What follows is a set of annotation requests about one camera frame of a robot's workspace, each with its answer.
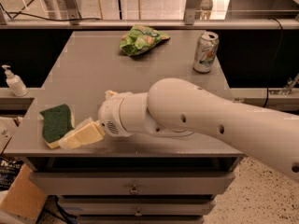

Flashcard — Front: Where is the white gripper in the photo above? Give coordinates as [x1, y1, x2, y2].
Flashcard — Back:
[58, 90, 132, 149]

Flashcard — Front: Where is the green and yellow sponge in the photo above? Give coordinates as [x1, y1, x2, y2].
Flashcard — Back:
[39, 104, 75, 149]

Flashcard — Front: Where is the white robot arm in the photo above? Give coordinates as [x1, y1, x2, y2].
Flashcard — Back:
[59, 78, 299, 181]

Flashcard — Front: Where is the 7up soda can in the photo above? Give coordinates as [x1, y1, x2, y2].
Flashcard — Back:
[193, 31, 219, 73]

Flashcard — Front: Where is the grey drawer cabinet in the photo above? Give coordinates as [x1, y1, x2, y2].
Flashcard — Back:
[6, 30, 243, 224]

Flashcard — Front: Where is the green chip bag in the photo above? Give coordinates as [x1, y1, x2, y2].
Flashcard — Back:
[120, 25, 170, 56]

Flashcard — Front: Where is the top drawer knob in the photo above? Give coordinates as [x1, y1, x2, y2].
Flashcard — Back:
[129, 185, 139, 195]

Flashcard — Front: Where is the drawer knob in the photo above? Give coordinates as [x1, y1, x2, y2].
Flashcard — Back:
[129, 185, 139, 195]
[135, 208, 143, 217]

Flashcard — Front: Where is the white pump bottle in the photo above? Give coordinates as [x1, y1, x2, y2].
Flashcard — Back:
[2, 64, 29, 97]

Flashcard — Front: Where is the dark printed box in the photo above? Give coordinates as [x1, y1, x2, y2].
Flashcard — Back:
[0, 157, 23, 191]

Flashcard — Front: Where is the cardboard box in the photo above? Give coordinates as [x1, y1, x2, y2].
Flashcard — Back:
[0, 164, 48, 223]

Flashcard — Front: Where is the black cable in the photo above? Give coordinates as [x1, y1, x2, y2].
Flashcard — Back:
[0, 3, 103, 22]

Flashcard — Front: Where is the grey metal rail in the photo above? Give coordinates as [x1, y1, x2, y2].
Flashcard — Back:
[0, 19, 299, 30]

